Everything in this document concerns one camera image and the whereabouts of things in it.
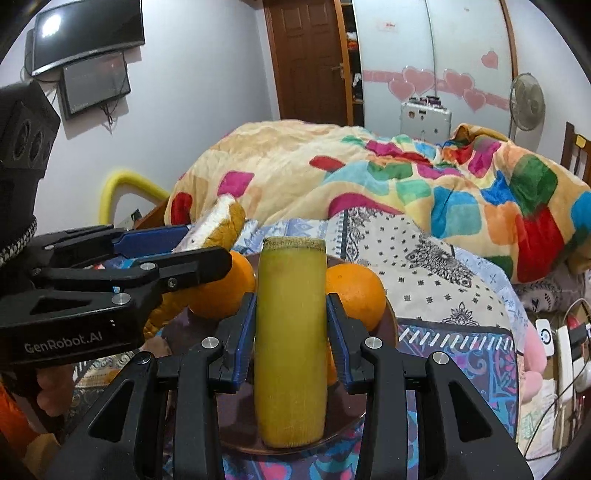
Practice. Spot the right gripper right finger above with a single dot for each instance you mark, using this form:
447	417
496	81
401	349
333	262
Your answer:
460	437

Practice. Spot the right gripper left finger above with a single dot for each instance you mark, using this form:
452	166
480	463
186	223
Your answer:
121	435

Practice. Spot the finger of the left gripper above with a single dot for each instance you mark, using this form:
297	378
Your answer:
133	292
87	246

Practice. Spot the large orange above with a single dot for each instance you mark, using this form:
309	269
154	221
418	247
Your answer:
361	292
220	299

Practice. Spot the small mandarin orange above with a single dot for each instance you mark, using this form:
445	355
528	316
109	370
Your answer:
332	376

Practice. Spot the yellow framed chair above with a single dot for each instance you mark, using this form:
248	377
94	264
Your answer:
123	182

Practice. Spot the dark purple plate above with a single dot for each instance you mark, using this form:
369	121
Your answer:
273	321

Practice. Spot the pink plush toy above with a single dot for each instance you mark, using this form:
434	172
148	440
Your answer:
534	365

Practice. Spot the colourful patchwork blanket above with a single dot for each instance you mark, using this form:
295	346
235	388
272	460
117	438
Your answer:
478	191

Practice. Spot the white box appliance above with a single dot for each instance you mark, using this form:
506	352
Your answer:
426	119

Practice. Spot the brown wooden door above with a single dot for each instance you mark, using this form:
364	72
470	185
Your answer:
309	51

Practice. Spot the wooden headboard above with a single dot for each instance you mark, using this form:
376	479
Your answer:
576	154

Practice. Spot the standing electric fan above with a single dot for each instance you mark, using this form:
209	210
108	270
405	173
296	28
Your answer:
527	104

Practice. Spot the white sliding wardrobe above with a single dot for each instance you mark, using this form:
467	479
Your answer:
458	51

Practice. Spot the small wall monitor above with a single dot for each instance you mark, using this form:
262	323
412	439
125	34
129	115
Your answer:
93	82

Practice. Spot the wall mounted television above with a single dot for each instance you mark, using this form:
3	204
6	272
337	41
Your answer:
78	29

